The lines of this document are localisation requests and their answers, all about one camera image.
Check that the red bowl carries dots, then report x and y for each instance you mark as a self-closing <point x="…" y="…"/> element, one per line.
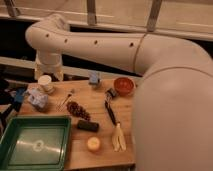
<point x="123" y="86"/>

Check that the small blue toy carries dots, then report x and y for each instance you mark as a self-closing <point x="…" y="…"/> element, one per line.
<point x="94" y="78"/>

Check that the light blue towel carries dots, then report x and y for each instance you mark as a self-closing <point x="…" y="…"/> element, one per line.
<point x="37" y="98"/>

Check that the small dark grey object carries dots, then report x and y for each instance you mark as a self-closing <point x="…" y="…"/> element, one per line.
<point x="111" y="93"/>

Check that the black rectangular block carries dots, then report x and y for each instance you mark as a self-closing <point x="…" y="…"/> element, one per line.
<point x="88" y="126"/>

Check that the yellow round block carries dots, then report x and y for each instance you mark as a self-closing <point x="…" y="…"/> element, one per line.
<point x="93" y="144"/>

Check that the small metal spoon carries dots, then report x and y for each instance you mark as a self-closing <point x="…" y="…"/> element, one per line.
<point x="62" y="103"/>

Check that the white paper cup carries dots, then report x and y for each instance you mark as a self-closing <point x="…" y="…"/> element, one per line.
<point x="45" y="83"/>

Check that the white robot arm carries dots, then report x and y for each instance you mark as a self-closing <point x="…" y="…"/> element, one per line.
<point x="172" y="110"/>

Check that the dark grape bunch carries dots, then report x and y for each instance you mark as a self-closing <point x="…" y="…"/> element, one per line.
<point x="78" y="111"/>

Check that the green plastic tray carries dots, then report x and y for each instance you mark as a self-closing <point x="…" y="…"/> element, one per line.
<point x="35" y="144"/>

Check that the blue object at left edge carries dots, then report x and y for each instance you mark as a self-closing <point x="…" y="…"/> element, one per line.
<point x="18" y="95"/>

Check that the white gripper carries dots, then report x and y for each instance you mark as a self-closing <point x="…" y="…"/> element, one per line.
<point x="50" y="63"/>

